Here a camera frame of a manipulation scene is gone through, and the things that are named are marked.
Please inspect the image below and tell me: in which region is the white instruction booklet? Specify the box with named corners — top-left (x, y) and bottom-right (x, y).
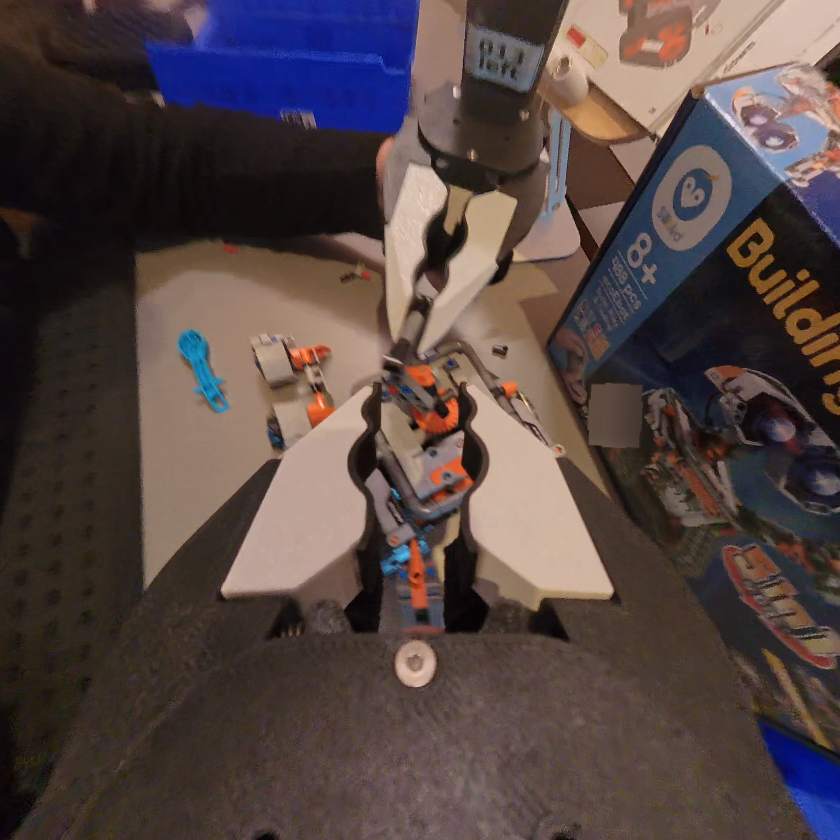
top-left (565, 0), bottom-right (795, 132)

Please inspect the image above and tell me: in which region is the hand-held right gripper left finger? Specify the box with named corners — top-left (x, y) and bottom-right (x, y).
top-left (221, 385), bottom-right (384, 620)

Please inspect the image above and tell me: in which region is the grey orange tracked toy robot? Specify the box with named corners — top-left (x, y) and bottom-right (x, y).
top-left (348, 335), bottom-right (559, 618)

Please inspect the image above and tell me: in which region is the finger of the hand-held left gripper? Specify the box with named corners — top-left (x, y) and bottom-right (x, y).
top-left (415, 188), bottom-right (519, 347)
top-left (381, 161), bottom-right (456, 340)

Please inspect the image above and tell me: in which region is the blue plastic brick separator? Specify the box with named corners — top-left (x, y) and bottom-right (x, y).
top-left (178, 329), bottom-right (231, 414)

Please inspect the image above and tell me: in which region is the blue robot kit box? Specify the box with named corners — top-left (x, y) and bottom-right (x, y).
top-left (549, 63), bottom-right (840, 756)

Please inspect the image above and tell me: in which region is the black perforated foam mat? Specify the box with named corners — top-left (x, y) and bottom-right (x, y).
top-left (0, 243), bottom-right (145, 821)

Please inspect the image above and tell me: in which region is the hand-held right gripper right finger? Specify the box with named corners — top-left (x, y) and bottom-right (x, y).
top-left (453, 385), bottom-right (615, 610)

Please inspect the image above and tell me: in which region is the person's left forearm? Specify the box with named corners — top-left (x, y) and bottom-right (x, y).
top-left (0, 53), bottom-right (395, 253)

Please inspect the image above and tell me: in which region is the white articulated holder stand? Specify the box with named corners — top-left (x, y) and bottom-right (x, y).
top-left (506, 112), bottom-right (586, 263)

